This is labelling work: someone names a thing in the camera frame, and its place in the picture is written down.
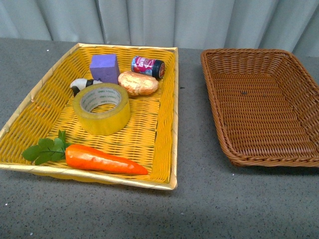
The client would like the yellow tape roll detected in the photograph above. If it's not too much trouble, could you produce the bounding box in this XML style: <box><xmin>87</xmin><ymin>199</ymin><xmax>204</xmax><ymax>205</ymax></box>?
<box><xmin>73</xmin><ymin>83</ymin><xmax>131</xmax><ymax>135</ymax></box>

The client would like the yellow woven basket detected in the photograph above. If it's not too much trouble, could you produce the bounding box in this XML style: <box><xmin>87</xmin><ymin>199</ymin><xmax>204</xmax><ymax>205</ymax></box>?
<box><xmin>0</xmin><ymin>43</ymin><xmax>178</xmax><ymax>190</ymax></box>

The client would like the brown wicker basket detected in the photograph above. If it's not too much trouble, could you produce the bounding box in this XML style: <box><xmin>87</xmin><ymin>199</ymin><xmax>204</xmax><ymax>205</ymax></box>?
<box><xmin>201</xmin><ymin>49</ymin><xmax>319</xmax><ymax>167</ymax></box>

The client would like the golden toy bread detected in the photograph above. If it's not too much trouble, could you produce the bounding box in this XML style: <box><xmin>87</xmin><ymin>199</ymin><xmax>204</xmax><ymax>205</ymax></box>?
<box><xmin>118</xmin><ymin>71</ymin><xmax>159</xmax><ymax>96</ymax></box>

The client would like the small red drink can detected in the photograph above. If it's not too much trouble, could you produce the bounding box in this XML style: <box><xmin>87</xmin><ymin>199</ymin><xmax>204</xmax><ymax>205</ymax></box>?
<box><xmin>131</xmin><ymin>56</ymin><xmax>165</xmax><ymax>79</ymax></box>

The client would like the purple foam block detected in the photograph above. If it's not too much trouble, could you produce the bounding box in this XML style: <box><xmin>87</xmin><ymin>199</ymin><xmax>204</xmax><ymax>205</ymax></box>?
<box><xmin>90</xmin><ymin>54</ymin><xmax>120</xmax><ymax>84</ymax></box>

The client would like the black and white toy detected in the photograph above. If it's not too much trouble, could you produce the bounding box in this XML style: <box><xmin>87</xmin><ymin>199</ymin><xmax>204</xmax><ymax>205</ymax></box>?
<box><xmin>70</xmin><ymin>78</ymin><xmax>102</xmax><ymax>97</ymax></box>

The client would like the orange toy carrot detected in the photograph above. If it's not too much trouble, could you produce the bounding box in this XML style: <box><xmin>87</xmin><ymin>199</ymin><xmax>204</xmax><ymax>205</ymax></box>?
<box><xmin>22</xmin><ymin>130</ymin><xmax>148</xmax><ymax>175</ymax></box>

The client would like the grey curtain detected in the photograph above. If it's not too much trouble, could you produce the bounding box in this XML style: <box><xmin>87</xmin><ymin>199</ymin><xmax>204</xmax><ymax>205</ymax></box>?
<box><xmin>0</xmin><ymin>0</ymin><xmax>319</xmax><ymax>57</ymax></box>

